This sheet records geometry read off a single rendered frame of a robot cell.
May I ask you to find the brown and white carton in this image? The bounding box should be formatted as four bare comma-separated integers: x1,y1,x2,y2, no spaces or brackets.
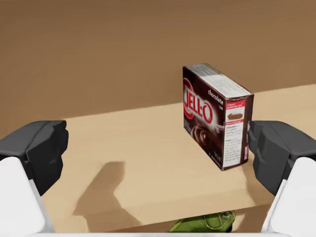
182,63,255,172

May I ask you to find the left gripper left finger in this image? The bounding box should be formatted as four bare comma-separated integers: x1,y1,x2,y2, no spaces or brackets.
0,119,70,234

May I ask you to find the green and blue rectangular can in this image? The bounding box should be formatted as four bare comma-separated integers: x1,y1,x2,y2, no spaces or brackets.
167,209,237,234

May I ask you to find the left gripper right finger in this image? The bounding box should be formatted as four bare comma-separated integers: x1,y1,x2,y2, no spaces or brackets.
247,119,316,234

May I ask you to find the pale wooden shelf unit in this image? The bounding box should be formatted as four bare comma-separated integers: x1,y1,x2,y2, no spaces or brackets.
0,0,316,234

